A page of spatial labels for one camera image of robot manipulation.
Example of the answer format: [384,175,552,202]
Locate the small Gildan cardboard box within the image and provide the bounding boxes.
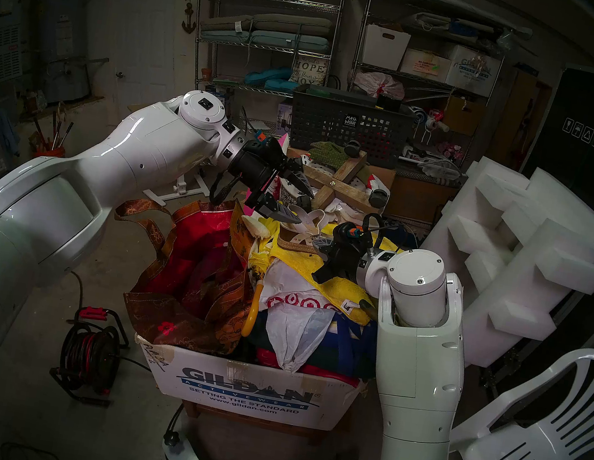
[443,43,505,99]

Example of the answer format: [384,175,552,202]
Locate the olive seat cushion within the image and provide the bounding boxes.
[199,0,335,52]

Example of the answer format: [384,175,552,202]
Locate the red black cable reel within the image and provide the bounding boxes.
[46,301,134,410]

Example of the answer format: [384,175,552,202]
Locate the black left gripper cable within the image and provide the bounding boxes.
[207,169,245,210]

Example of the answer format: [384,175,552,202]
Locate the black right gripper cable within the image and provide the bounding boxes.
[359,212,406,255]

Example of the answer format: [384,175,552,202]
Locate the white storage bin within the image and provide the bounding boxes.
[360,22,413,73]

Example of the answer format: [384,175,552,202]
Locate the blue patterned rug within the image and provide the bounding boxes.
[381,221,424,252]

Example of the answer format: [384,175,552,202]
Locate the white strap wedge sandal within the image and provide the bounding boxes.
[272,201,345,260]

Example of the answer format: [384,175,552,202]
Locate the white red plastic bag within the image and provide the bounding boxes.
[248,258,347,379]

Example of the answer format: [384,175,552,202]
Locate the large Gildan cardboard box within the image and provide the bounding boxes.
[128,336,367,437]

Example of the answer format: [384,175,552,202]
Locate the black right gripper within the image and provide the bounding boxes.
[307,231,371,291]

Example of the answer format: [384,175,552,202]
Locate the white panel door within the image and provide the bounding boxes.
[96,0,200,114]

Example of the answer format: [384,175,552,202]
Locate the turquoise pillow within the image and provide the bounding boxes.
[243,61,295,93]

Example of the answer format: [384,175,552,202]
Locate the white box orange label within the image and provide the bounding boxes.
[399,47,453,84]

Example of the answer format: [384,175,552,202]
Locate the beige green garden glove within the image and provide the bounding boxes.
[356,297,382,324]

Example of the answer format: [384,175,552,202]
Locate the brown wooden stand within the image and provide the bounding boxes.
[180,383,356,451]

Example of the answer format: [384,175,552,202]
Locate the brown cardboard box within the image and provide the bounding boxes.
[440,94,489,139]

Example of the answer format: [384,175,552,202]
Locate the grey furnace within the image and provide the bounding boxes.
[0,6,35,89]

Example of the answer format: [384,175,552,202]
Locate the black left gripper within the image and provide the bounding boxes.
[220,134,323,228]

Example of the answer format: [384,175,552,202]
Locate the red fabric bag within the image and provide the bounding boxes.
[252,346,366,390]

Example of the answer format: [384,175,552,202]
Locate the blue white product box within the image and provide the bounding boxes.
[202,84,238,111]

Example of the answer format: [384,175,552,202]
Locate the yellow towel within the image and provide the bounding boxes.
[243,214,403,328]

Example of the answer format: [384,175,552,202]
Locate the chrome wire shelf rack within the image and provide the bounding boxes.
[170,0,348,183]
[340,0,515,168]

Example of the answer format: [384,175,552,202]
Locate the black mesh basket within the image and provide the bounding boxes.
[284,84,418,172]

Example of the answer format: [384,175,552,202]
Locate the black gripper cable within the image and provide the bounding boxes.
[207,169,245,210]
[359,212,406,255]

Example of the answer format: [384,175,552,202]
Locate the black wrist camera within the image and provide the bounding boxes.
[332,220,376,248]
[257,137,288,162]

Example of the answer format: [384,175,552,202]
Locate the grey clothes iron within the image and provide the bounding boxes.
[415,154,465,183]

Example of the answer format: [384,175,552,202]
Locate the brown wooden cabinet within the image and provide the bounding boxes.
[486,66,554,173]

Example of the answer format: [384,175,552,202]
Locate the brown wooden chest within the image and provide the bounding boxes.
[386,169,465,229]

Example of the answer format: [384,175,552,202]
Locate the grey water heater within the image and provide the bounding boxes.
[24,0,106,110]

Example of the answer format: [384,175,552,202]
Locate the wooden cross caster dolly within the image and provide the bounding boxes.
[282,131,398,229]

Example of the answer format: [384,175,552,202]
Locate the orange bucket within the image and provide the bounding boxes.
[33,142,67,162]

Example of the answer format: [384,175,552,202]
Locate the blue fabric bag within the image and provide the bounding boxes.
[248,299,387,382]

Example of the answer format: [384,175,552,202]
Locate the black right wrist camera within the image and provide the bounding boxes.
[332,220,376,248]

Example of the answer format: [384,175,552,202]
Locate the white foam packing frame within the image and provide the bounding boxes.
[403,148,594,385]

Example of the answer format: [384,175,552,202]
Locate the green knit glove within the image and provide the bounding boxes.
[305,138,377,184]

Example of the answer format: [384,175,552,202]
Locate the pink artificial flowers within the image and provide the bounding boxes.
[437,140,466,163]

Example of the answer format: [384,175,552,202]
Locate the pale teal seat cushion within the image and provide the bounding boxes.
[200,19,333,60]

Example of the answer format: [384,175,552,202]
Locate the anchor wall decoration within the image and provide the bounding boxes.
[179,0,201,36]

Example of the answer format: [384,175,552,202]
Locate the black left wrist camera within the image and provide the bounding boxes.
[257,137,288,162]

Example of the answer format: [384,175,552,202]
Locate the red orange tote bag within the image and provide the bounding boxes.
[95,182,270,360]

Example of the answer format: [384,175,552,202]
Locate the pink pillow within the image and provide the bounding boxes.
[245,129,291,212]

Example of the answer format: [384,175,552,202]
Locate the white pink plastic bag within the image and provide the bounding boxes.
[352,68,408,102]

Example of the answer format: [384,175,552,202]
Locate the HOPE sign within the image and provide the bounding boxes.
[290,53,331,89]

